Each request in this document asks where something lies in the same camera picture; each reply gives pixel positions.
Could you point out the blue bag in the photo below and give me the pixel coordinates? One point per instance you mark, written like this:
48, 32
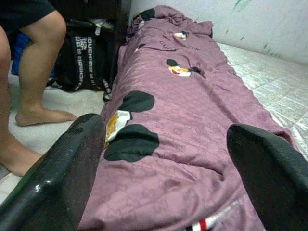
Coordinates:
18, 53

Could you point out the black backpack with white lettering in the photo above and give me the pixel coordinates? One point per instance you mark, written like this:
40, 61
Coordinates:
84, 60

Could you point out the purple cartoon print blanket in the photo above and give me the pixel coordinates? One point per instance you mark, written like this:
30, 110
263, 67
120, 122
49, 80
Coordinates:
187, 108

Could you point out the white quilted mattress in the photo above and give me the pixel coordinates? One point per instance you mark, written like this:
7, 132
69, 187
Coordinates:
276, 79

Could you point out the person in black clothes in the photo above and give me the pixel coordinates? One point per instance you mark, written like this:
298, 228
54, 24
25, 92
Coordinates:
38, 60

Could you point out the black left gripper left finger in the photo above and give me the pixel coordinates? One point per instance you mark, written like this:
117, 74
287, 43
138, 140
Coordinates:
48, 192

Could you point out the dark wooden cabinet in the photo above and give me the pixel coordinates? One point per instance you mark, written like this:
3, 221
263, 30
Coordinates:
96, 9

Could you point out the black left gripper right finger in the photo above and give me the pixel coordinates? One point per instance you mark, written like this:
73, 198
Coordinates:
276, 187

